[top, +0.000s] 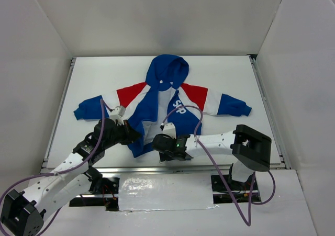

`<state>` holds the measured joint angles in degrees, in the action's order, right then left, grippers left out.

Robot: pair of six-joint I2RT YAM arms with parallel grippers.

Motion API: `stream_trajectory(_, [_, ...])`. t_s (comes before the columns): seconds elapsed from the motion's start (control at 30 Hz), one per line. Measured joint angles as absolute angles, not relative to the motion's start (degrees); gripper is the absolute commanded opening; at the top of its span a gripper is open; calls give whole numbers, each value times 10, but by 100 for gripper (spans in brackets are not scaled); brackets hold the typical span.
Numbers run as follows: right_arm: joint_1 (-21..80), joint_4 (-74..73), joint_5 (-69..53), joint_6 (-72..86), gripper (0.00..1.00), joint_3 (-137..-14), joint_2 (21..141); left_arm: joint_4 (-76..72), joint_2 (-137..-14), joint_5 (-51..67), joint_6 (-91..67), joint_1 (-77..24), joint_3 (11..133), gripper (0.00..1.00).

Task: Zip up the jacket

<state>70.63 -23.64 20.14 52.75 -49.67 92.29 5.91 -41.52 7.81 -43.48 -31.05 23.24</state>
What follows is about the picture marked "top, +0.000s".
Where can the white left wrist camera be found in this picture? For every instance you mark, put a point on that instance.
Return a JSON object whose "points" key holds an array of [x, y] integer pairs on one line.
{"points": [[116, 115]]}

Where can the white foam board front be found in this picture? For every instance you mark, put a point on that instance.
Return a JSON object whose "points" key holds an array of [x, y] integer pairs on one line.
{"points": [[153, 192]]}

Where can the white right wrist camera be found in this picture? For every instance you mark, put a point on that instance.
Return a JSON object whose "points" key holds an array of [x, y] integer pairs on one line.
{"points": [[168, 129]]}

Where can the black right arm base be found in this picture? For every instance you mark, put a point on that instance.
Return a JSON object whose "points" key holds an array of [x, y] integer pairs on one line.
{"points": [[239, 190]]}

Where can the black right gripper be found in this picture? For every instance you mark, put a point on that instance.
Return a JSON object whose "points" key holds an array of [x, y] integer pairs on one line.
{"points": [[166, 154]]}

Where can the blue white red hooded jacket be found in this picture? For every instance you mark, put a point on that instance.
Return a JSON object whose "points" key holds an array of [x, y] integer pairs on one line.
{"points": [[163, 95]]}

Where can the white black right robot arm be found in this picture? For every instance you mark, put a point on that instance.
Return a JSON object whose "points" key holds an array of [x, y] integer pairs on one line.
{"points": [[251, 148]]}

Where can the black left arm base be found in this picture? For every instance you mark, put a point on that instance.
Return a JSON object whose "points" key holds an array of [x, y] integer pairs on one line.
{"points": [[105, 196]]}

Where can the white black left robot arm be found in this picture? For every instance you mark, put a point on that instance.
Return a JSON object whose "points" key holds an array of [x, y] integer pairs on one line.
{"points": [[24, 212]]}

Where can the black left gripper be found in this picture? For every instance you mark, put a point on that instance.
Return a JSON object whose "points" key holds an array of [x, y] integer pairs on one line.
{"points": [[126, 132]]}

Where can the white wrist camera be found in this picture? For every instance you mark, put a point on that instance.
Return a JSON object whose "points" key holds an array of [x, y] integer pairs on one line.
{"points": [[168, 129], [116, 115]]}

